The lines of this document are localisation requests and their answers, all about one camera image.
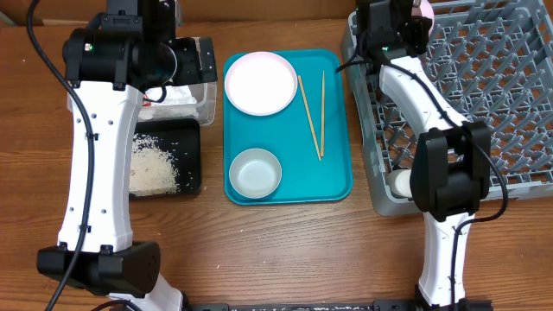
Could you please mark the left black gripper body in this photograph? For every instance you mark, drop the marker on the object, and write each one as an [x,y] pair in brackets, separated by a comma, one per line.
[189,69]

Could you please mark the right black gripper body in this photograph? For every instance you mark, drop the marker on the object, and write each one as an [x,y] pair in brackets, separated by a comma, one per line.
[417,28]

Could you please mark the white shallow bowl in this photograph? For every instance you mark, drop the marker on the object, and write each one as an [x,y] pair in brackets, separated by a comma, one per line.
[423,8]

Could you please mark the white napkin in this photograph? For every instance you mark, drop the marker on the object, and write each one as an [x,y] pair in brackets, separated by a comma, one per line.
[179,102]

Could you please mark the white rice pile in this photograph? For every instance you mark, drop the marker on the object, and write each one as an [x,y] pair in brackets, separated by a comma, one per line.
[152,170]

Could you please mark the grey bowl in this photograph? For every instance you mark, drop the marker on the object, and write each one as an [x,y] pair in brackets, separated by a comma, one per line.
[255,173]

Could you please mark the white cup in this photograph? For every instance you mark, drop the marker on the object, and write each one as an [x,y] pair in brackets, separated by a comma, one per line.
[399,183]

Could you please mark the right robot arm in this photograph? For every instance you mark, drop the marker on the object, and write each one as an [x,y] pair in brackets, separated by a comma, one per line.
[450,173]

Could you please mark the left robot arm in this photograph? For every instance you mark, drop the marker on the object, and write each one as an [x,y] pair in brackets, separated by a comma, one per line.
[95,249]

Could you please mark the clear plastic waste bin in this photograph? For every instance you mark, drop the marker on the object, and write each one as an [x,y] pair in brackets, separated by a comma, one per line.
[123,79]

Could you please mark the grey dishwasher rack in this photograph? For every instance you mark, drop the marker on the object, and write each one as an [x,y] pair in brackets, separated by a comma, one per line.
[492,61]

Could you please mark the large white plate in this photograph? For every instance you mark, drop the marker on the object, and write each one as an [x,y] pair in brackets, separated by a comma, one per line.
[261,83]

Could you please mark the black rectangular tray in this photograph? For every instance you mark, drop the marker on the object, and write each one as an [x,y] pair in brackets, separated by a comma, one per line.
[181,137]

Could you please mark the teal serving tray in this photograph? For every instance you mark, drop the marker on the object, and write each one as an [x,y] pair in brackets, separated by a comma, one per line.
[287,136]

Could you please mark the right wooden chopstick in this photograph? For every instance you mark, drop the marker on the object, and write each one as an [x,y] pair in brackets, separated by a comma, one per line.
[323,101]

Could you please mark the wooden chopstick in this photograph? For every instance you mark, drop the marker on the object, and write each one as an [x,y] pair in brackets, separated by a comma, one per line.
[310,121]
[323,101]

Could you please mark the left wooden chopstick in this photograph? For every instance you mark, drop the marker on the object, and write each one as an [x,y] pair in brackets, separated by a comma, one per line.
[310,121]

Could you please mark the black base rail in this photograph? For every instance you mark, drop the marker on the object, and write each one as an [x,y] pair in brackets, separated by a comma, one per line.
[378,305]

